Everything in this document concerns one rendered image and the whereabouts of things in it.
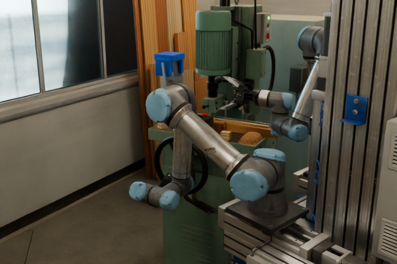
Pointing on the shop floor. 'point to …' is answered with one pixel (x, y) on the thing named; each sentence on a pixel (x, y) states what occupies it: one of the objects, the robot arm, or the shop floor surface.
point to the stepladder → (175, 64)
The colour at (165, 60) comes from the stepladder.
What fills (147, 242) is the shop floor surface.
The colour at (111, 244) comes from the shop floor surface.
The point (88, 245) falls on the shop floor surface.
